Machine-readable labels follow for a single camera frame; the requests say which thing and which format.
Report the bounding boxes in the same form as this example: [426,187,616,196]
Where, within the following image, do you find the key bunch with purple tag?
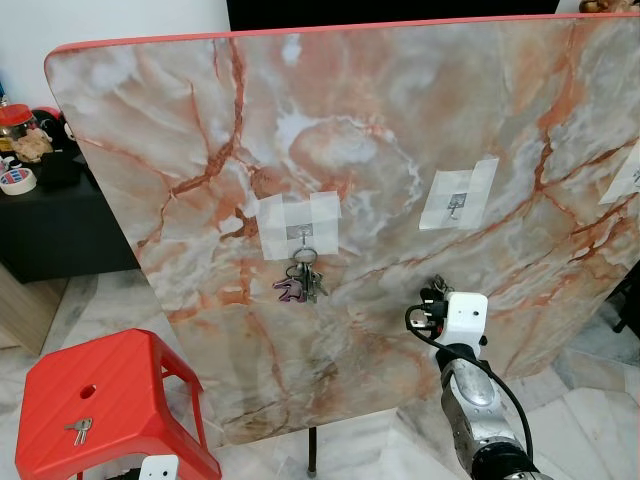
[273,245,329,304]

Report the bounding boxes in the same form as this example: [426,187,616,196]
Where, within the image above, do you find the taped metal adhesive hook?
[258,190,342,262]
[600,143,640,207]
[420,158,498,233]

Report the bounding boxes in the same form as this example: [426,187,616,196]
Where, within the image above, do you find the black table leg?
[308,428,322,474]

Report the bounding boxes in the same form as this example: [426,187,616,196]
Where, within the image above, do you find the red plastic stool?
[15,328,223,480]

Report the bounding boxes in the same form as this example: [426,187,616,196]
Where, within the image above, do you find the black low TV console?
[0,165,141,285]

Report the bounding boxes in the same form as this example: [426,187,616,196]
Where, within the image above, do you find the small silver key pair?
[65,417,94,446]

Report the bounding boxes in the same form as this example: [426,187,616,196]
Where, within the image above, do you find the black mouse plush toy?
[33,105,76,141]

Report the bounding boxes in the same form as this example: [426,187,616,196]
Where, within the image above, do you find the printed white tape roll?
[0,167,39,197]

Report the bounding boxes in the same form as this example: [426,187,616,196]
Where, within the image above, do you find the red lid snack jar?
[0,104,38,161]

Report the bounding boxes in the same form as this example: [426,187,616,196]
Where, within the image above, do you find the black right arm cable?
[405,303,538,471]

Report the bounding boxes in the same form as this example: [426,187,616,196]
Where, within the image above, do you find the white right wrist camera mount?
[443,292,489,349]

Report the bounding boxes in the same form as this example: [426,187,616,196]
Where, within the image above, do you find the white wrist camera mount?
[137,455,182,480]
[443,292,489,349]

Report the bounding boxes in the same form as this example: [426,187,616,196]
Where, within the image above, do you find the black furniture frame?
[608,262,640,338]

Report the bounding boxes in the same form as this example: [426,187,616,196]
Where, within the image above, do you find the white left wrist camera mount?
[137,455,182,480]

